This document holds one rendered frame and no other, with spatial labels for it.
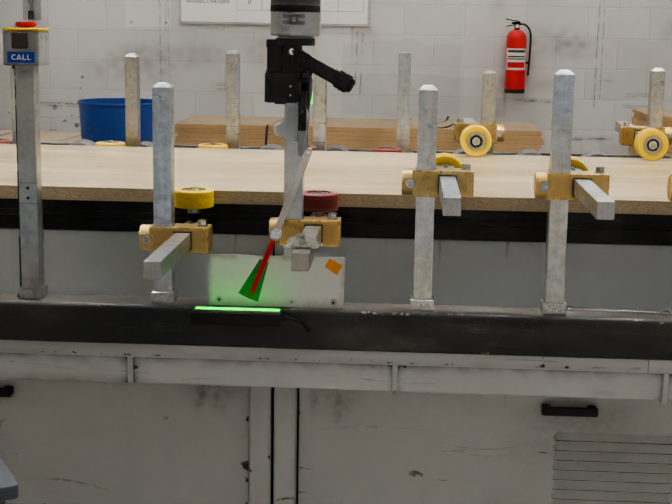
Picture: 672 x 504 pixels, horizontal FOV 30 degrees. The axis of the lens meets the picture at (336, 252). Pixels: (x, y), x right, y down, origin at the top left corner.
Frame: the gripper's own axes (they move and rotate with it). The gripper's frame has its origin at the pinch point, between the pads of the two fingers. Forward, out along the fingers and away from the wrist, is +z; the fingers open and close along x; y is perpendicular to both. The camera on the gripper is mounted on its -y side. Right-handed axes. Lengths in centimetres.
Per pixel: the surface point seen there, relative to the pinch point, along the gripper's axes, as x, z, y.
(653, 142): -95, 6, -82
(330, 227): -5.2, 15.3, -4.7
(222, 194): -22.0, 12.1, 18.3
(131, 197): -22.1, 13.3, 36.9
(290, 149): -6.0, 0.8, 3.2
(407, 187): -5.1, 7.2, -19.0
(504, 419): -31, 60, -42
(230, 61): -115, -11, 30
